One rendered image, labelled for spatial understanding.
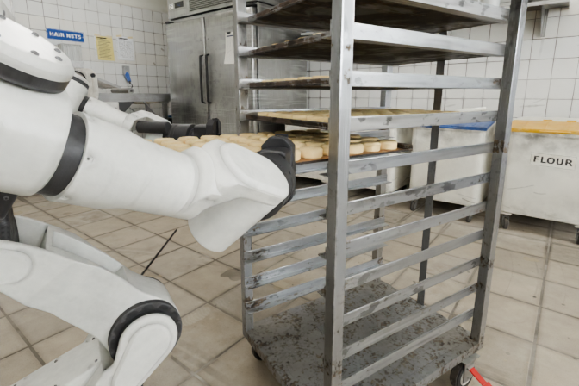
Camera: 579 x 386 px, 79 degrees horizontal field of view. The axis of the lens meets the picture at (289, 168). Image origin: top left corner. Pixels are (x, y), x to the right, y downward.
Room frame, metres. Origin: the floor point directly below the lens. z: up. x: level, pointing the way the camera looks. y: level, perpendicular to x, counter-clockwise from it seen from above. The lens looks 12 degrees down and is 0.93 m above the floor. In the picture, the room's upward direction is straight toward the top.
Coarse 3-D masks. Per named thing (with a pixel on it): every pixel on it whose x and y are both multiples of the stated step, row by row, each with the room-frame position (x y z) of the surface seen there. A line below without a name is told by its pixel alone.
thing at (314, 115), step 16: (272, 112) 1.02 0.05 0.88; (288, 112) 1.01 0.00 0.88; (304, 112) 1.02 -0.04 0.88; (320, 112) 1.06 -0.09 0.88; (352, 112) 1.02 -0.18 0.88; (368, 112) 1.01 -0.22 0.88; (384, 112) 1.01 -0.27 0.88; (400, 112) 1.03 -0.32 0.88; (416, 112) 1.01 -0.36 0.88; (432, 112) 1.01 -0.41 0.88; (448, 112) 1.06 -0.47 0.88
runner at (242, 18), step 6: (240, 12) 1.05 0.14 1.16; (240, 18) 1.05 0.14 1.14; (246, 18) 1.06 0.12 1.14; (252, 24) 1.06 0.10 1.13; (258, 24) 1.06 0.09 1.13; (264, 24) 1.06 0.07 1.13; (270, 24) 1.07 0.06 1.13; (300, 30) 1.16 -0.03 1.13; (306, 30) 1.16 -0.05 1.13; (312, 30) 1.16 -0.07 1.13; (318, 30) 1.16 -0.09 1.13
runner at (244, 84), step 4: (240, 80) 1.04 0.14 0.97; (244, 80) 1.05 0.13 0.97; (248, 80) 1.06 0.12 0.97; (252, 80) 1.07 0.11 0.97; (256, 80) 1.07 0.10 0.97; (260, 80) 1.08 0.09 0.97; (240, 84) 1.04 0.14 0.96; (244, 84) 1.05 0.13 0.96; (248, 84) 1.06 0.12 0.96; (240, 88) 1.03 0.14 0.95; (244, 88) 1.02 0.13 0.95; (248, 88) 1.03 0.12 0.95; (252, 88) 1.04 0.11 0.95; (256, 88) 1.04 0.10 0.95; (260, 88) 1.05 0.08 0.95; (264, 88) 1.06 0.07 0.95
